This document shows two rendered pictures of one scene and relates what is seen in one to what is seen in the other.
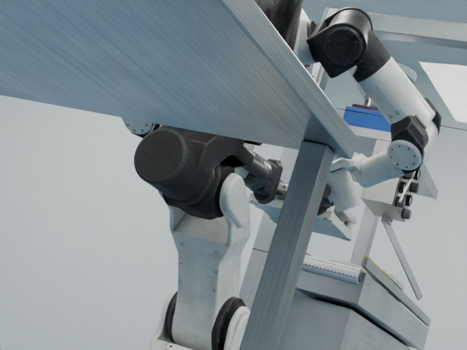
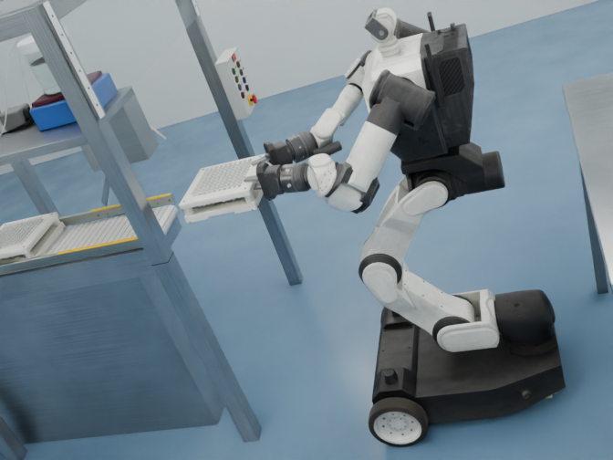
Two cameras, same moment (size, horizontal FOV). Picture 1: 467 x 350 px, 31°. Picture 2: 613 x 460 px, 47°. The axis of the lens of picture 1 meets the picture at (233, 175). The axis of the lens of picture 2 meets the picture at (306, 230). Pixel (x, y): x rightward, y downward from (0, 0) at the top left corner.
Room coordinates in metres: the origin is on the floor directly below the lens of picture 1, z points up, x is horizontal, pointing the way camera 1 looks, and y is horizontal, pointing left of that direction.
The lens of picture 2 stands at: (2.33, 1.91, 1.90)
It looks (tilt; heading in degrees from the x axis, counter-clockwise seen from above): 29 degrees down; 265
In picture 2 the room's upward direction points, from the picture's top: 21 degrees counter-clockwise
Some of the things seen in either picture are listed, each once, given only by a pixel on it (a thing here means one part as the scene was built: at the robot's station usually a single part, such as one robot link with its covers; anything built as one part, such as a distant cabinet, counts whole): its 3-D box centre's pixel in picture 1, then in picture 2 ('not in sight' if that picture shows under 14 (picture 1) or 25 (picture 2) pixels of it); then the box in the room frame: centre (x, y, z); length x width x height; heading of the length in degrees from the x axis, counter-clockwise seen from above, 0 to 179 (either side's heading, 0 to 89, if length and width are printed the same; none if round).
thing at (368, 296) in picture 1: (363, 309); (13, 267); (3.19, -0.63, 0.83); 1.30 x 0.29 x 0.10; 155
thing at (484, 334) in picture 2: not in sight; (467, 320); (1.75, 0.06, 0.28); 0.21 x 0.20 x 0.13; 154
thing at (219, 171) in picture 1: (200, 186); (435, 182); (1.74, 0.06, 0.84); 0.14 x 0.13 x 0.12; 64
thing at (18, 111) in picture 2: not in sight; (19, 117); (2.87, -0.54, 1.36); 0.10 x 0.07 x 0.06; 155
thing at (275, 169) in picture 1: (259, 175); (280, 180); (2.17, -0.07, 0.99); 0.12 x 0.10 x 0.13; 146
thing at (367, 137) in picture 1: (372, 161); (30, 135); (2.85, -0.46, 1.31); 0.62 x 0.38 x 0.04; 155
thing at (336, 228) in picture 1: (301, 217); (229, 193); (2.33, -0.22, 0.95); 0.24 x 0.24 x 0.02; 65
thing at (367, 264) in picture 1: (402, 297); (22, 230); (3.12, -0.75, 0.91); 1.32 x 0.02 x 0.03; 155
